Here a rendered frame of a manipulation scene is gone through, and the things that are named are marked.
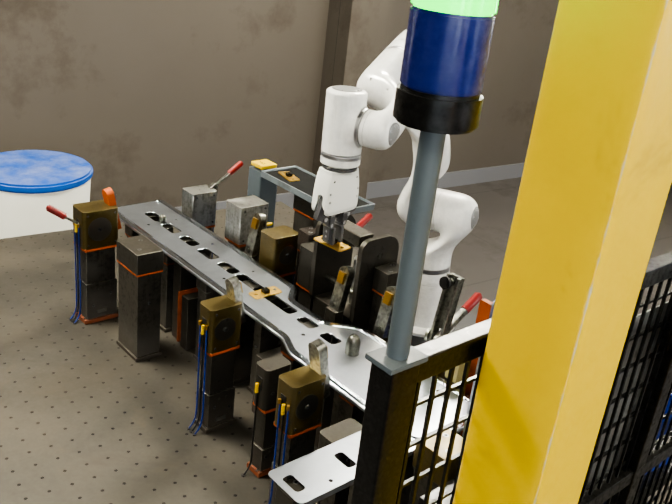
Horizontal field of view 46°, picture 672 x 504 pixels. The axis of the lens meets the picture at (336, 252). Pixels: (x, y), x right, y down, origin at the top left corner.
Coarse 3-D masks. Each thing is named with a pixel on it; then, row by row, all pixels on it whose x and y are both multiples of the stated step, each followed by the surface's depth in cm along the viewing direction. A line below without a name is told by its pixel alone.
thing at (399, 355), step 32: (416, 96) 63; (480, 96) 66; (416, 128) 64; (448, 128) 63; (416, 160) 68; (416, 192) 68; (416, 224) 69; (416, 256) 71; (416, 288) 72; (384, 352) 76; (416, 352) 77
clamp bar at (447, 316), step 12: (444, 276) 175; (456, 276) 177; (444, 288) 175; (456, 288) 176; (444, 300) 179; (456, 300) 177; (444, 312) 180; (432, 324) 181; (444, 324) 178; (432, 336) 182
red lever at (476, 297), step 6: (474, 294) 185; (480, 294) 185; (468, 300) 185; (474, 300) 184; (462, 306) 184; (468, 306) 184; (474, 306) 184; (462, 312) 183; (468, 312) 184; (456, 318) 183; (462, 318) 184; (456, 324) 183; (450, 330) 182; (438, 336) 181
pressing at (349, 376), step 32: (128, 224) 239; (160, 224) 240; (192, 224) 243; (192, 256) 222; (224, 256) 224; (224, 288) 206; (288, 288) 210; (256, 320) 194; (288, 320) 194; (320, 320) 195; (288, 352) 182; (352, 384) 172; (416, 416) 163; (448, 416) 165
